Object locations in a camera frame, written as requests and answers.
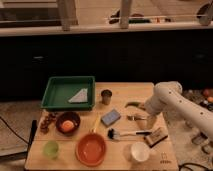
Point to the silver metal fork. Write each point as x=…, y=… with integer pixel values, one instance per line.
x=135, y=118

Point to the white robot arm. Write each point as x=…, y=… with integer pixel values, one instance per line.
x=169, y=94

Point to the dark red bowl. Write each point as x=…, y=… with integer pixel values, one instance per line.
x=72, y=116

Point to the dark metal cup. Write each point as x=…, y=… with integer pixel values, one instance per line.
x=106, y=96

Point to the folded grey cloth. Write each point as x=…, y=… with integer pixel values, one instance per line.
x=80, y=97

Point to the blue sponge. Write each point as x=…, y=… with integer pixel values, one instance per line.
x=110, y=117

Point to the green plastic tray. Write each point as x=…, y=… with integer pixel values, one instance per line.
x=60, y=89

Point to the black dish brush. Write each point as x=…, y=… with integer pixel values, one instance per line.
x=115, y=135

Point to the orange fruit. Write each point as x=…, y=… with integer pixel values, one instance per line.
x=67, y=126

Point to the brown dried food pile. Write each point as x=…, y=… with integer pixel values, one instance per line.
x=44, y=126

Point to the wooden block with black strip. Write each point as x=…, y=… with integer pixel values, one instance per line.
x=155, y=137

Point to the white cup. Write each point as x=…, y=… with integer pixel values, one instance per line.
x=139, y=151

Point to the green plastic cup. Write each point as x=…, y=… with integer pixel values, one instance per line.
x=51, y=149

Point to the spice jar rack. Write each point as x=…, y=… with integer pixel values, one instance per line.
x=202, y=140

